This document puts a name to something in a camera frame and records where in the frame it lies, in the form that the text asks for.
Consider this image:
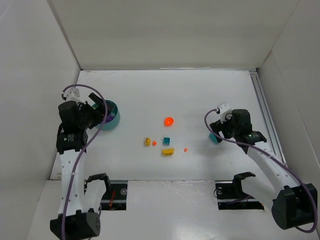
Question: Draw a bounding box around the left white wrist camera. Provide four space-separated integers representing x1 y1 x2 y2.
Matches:
61 86 86 104

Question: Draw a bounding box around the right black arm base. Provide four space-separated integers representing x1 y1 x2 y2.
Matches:
213 172 265 210

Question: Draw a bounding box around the teal divided round container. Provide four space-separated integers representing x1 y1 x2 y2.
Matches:
102 100 120 131

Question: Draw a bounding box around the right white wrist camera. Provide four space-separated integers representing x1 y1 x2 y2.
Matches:
217 102 232 124

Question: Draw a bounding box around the yellow curved lego brick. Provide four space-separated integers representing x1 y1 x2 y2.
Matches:
161 148 175 157

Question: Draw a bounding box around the orange round lego piece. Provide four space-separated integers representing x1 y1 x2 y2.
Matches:
164 117 174 127

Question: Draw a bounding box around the teal square lego brick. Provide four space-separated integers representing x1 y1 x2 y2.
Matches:
162 137 171 146

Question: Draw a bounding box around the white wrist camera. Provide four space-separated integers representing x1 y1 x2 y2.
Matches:
61 86 86 104
217 102 232 124

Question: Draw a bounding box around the purple curved lego brick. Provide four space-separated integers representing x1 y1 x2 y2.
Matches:
104 114 115 123

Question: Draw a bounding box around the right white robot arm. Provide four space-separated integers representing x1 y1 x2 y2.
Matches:
204 102 319 234

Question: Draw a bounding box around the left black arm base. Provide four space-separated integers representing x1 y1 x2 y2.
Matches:
80 172 128 211

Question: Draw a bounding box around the yellow face lego brick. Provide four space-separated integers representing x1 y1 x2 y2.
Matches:
144 137 151 146

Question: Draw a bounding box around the teal rounded lego brick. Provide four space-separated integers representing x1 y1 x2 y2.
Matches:
209 133 221 145

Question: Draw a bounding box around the aluminium rail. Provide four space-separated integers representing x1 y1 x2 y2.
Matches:
249 70 287 166

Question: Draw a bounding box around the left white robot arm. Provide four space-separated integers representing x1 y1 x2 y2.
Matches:
49 93 111 240

